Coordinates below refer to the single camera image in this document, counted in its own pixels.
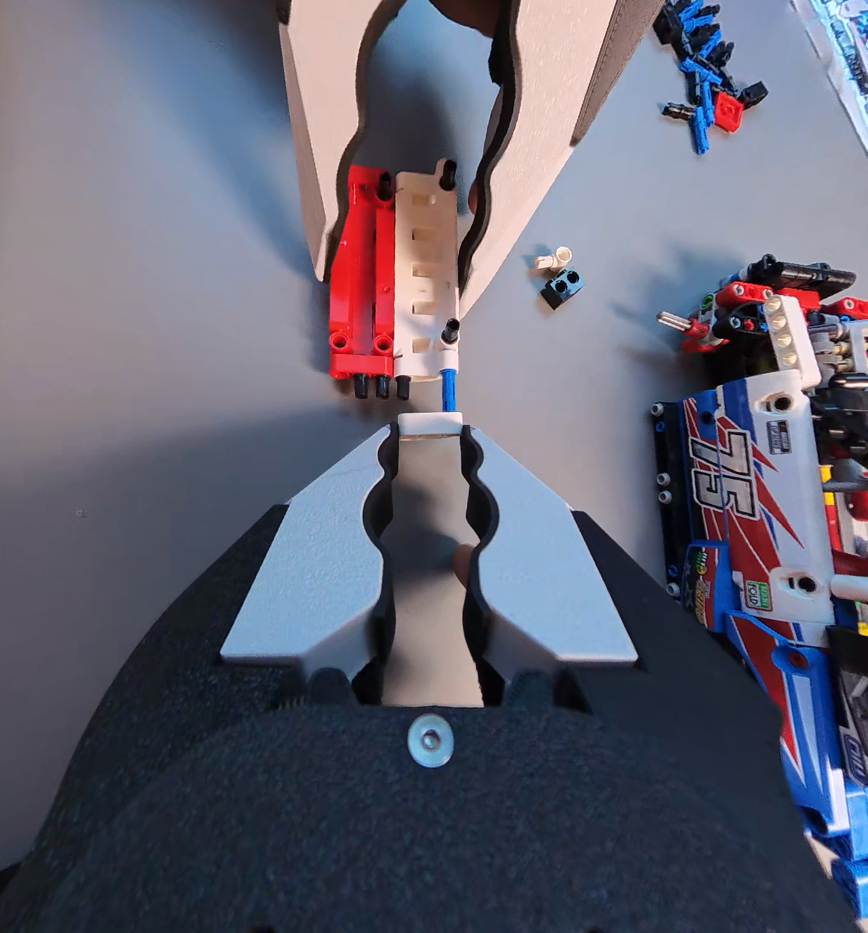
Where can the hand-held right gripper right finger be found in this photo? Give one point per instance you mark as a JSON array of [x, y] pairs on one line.
[[543, 583]]

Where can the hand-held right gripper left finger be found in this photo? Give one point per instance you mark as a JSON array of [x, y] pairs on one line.
[[317, 576]]

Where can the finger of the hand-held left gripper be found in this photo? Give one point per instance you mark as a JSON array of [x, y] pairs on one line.
[[550, 95], [324, 87]]

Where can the white lego elbow block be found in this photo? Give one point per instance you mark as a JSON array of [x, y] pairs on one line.
[[430, 423]]

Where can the small black lego brick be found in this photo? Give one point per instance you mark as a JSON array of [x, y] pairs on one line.
[[561, 290]]

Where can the red and white lego panel assembly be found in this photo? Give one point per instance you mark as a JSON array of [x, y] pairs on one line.
[[361, 291]]

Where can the small white lego connector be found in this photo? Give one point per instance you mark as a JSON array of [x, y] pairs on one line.
[[559, 256]]

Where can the lego race car model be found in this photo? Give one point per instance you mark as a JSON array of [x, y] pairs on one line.
[[761, 525]]

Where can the person's right hand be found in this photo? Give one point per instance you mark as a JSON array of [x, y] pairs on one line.
[[464, 565]]

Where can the pile of blue black pins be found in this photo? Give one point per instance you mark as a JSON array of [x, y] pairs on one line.
[[703, 65]]

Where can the shiny sticker sheet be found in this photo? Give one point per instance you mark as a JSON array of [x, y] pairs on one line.
[[863, 73]]

